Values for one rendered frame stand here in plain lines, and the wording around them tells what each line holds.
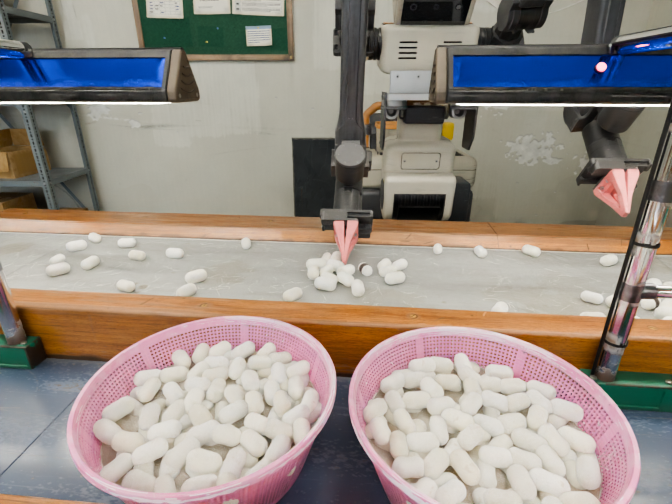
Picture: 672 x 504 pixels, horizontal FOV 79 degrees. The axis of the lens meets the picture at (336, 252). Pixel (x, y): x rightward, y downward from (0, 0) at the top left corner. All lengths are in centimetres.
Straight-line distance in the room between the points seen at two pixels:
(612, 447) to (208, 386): 42
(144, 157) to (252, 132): 75
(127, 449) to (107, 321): 25
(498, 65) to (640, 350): 41
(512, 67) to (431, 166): 76
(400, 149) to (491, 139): 162
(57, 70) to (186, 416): 52
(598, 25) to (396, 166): 63
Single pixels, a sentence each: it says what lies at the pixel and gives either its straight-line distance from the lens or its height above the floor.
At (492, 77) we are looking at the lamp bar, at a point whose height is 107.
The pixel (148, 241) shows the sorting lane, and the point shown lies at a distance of 100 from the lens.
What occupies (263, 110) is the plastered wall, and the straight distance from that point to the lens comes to 275.
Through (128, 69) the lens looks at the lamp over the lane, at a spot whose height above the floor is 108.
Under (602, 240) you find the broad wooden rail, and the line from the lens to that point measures 102.
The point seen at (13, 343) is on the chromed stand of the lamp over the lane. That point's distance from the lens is 76.
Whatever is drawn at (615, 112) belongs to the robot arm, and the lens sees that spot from 90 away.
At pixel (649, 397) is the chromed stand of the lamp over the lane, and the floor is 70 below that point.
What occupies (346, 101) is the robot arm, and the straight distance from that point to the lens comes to 84.
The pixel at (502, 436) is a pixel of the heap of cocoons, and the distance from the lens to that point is 48.
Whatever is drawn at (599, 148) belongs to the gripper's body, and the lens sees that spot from 92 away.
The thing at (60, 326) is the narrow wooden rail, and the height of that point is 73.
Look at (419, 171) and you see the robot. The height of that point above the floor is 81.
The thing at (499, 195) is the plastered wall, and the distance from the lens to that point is 298.
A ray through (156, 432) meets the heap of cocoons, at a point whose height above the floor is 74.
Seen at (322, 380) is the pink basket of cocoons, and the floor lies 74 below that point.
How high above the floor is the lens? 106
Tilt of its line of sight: 22 degrees down
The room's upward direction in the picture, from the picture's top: straight up
